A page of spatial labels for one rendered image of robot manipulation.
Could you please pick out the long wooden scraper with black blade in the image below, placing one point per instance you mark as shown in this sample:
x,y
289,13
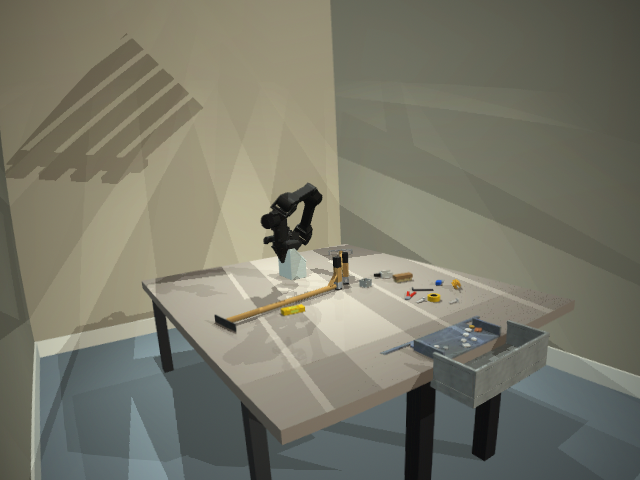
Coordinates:
x,y
335,283

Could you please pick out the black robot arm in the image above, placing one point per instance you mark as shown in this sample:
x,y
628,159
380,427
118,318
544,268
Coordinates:
x,y
288,202

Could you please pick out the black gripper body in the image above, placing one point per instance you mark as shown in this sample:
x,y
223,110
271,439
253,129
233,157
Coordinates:
x,y
280,238

